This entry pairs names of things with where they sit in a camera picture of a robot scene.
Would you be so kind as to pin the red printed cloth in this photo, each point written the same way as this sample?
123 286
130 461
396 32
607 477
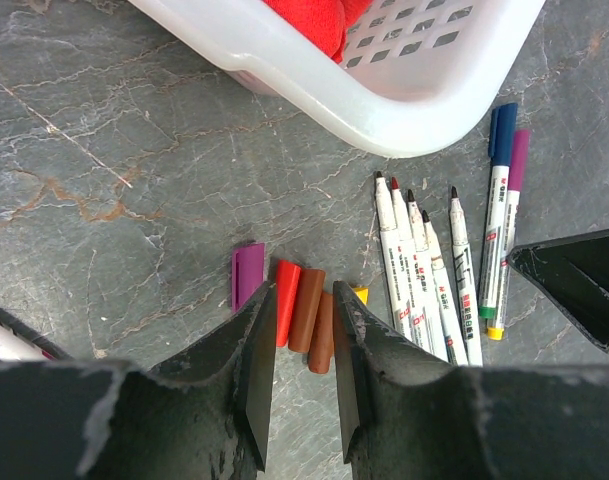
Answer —
324 23

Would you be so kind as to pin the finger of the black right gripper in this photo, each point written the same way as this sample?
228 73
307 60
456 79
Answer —
573 273

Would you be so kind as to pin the brown capped marker pen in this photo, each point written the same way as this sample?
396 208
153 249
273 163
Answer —
389 238

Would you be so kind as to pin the blue capped marker pen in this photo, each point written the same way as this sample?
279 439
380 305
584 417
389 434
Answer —
502 131

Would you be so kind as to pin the red capped marker pen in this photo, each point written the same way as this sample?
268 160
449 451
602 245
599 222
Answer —
420 326

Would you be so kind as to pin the pens pile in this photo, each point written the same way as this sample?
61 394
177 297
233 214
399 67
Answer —
20 342

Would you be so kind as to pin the purple pen cap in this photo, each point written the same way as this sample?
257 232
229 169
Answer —
247 273

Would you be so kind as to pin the yellow pen cap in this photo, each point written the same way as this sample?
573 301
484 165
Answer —
362 293

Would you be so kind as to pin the white plastic basket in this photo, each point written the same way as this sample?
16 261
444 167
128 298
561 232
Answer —
416 76

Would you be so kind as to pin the yellow capped marker pen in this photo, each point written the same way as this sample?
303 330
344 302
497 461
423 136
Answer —
465 281

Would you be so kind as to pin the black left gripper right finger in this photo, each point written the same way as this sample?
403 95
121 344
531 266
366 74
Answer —
376 368

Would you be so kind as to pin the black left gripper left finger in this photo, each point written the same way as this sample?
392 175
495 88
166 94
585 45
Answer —
232 368

